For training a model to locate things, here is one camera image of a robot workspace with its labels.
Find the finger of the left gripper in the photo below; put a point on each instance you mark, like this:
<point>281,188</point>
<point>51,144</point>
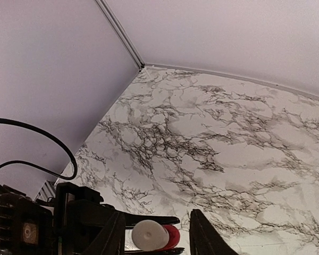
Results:
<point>80,215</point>
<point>203,237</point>

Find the red nail polish bottle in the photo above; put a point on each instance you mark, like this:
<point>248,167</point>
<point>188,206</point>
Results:
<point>149,235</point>

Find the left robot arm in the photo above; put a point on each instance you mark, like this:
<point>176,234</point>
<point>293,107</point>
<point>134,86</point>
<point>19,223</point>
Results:
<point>27,227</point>

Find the left aluminium frame post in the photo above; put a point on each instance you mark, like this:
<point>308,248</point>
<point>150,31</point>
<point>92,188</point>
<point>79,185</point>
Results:
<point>121,33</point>

